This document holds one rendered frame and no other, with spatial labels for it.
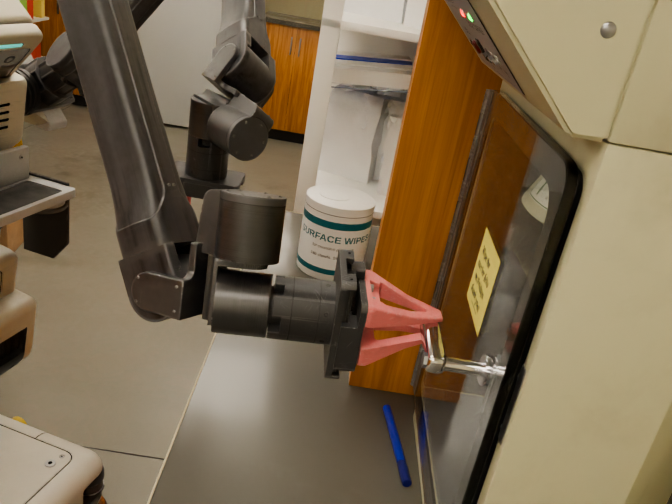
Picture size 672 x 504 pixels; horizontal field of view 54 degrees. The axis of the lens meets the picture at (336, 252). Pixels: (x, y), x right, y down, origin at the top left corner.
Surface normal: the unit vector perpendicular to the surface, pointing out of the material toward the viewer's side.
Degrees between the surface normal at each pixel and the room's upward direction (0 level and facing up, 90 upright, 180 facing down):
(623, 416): 90
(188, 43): 90
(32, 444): 0
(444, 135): 90
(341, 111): 81
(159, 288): 77
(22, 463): 0
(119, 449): 0
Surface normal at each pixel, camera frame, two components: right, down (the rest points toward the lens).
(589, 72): -0.04, 0.40
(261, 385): 0.16, -0.90
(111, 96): -0.37, 0.07
